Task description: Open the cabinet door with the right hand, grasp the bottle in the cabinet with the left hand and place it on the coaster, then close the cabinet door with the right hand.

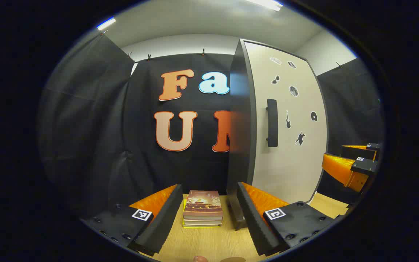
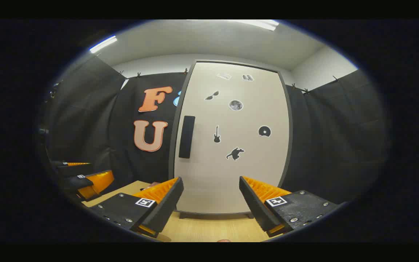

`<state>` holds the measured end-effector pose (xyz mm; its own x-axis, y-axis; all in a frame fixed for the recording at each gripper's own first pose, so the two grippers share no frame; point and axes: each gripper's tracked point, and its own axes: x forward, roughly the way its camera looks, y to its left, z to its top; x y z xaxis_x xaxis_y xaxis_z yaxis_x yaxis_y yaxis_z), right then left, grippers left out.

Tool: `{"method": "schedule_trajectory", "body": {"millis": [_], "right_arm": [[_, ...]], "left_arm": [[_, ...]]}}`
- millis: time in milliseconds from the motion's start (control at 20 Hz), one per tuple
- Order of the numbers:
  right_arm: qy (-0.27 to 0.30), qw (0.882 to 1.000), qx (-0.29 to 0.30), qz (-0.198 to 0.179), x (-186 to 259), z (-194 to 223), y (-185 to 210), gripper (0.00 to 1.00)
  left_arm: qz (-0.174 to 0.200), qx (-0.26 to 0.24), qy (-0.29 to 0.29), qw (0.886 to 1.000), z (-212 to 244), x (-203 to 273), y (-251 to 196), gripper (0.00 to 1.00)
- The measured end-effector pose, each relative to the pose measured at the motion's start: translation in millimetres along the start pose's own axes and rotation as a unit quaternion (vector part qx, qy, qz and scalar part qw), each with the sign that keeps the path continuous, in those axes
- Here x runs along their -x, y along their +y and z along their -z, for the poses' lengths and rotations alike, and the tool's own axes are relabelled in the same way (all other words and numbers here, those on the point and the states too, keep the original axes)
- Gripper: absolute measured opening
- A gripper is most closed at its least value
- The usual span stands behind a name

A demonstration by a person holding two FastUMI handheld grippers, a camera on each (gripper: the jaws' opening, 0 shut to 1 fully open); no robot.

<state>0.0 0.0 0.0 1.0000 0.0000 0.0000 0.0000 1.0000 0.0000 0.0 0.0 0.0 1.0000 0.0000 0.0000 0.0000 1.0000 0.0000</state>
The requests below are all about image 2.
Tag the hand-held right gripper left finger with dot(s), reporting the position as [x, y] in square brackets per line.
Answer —
[166, 207]

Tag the grey cabinet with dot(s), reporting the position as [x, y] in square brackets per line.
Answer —
[213, 215]

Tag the brown cover book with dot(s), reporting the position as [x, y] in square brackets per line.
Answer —
[155, 184]

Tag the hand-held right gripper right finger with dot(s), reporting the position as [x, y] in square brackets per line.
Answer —
[255, 205]

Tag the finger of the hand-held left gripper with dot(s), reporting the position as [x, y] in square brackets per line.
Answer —
[73, 183]
[71, 170]

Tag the black backdrop cloth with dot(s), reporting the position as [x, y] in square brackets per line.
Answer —
[340, 145]

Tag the ceiling light panel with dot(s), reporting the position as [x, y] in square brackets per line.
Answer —
[260, 24]
[103, 44]

